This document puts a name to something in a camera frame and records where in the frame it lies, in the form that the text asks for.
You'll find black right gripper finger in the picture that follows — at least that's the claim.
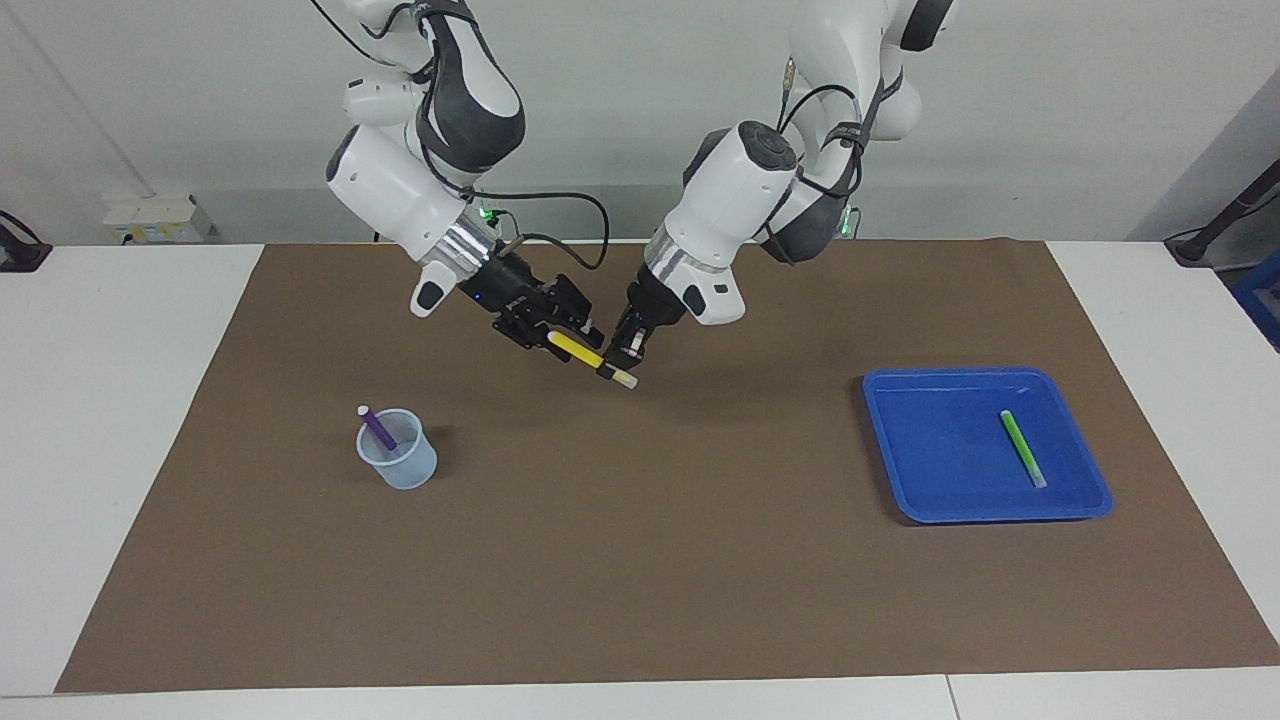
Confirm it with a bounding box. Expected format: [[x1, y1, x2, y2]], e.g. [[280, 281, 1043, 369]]
[[540, 272, 605, 347], [492, 308, 563, 351]]

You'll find yellow pen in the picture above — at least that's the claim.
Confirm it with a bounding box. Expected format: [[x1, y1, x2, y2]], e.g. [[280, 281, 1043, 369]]
[[546, 331, 639, 390]]

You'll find purple pen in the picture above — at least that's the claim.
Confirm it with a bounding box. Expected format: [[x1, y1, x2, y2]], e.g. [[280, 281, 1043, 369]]
[[357, 404, 399, 453]]

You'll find green pen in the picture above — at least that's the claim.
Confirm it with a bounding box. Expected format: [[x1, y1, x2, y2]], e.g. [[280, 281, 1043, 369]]
[[999, 410, 1048, 490]]

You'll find translucent plastic cup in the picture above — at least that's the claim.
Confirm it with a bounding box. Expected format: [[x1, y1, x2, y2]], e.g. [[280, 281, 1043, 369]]
[[356, 408, 438, 491]]

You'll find brown table mat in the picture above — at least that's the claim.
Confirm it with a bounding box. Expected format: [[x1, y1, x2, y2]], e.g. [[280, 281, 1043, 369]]
[[55, 238, 1280, 694]]

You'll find blue plastic tray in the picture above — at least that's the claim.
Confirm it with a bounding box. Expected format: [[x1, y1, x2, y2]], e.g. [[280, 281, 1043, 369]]
[[862, 367, 1114, 525]]

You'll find black stand pole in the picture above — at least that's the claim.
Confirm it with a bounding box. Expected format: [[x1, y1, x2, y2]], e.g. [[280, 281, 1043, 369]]
[[1165, 160, 1280, 266]]

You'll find blue crate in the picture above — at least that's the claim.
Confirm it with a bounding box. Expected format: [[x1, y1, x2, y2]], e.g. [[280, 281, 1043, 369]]
[[1232, 250, 1280, 351]]

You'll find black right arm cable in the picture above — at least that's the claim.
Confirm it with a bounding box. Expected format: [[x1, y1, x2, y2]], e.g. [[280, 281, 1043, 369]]
[[310, 0, 611, 271]]

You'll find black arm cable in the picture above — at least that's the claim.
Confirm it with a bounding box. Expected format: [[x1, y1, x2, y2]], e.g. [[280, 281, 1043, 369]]
[[775, 55, 866, 196], [310, 0, 611, 271]]

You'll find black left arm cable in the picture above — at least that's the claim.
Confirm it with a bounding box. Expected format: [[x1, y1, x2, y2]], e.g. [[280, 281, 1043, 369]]
[[775, 55, 866, 196]]

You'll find white wall power strip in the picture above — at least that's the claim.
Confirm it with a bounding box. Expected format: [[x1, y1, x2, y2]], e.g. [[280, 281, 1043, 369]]
[[103, 195, 216, 244]]

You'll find black clamp mount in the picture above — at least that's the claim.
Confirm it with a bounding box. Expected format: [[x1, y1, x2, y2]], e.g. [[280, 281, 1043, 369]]
[[0, 210, 53, 273]]

